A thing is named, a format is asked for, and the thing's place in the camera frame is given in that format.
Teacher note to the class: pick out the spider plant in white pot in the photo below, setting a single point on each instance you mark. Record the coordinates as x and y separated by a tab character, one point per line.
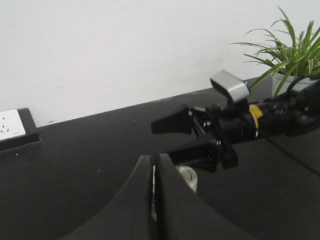
300	57

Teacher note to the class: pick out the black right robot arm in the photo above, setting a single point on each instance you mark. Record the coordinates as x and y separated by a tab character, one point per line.
293	113

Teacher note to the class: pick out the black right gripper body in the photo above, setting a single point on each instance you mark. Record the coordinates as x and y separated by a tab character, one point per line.
223	126

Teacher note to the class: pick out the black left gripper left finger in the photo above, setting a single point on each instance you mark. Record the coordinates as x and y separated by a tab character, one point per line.
128	214

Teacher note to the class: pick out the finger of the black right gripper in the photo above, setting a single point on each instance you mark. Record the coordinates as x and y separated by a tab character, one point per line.
179	121
197	155

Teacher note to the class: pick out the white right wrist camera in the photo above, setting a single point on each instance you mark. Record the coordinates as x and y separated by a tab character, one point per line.
231	86

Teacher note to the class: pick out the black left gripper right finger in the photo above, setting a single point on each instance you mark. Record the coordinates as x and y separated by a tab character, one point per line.
181	214

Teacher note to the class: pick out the desk power socket block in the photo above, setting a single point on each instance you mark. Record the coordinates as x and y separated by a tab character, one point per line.
17	128

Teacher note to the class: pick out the glass jar with cream lid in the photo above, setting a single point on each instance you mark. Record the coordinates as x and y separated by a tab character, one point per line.
187	173

